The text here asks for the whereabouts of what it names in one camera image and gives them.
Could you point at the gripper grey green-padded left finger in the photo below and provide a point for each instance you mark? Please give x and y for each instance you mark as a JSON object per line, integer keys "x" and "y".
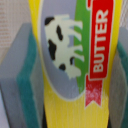
{"x": 21, "y": 81}

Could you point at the gripper grey green-padded right finger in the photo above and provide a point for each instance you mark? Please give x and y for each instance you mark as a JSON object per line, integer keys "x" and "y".
{"x": 118, "y": 101}

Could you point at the yellow butter box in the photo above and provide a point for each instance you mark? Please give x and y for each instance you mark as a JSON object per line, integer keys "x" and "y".
{"x": 77, "y": 41}

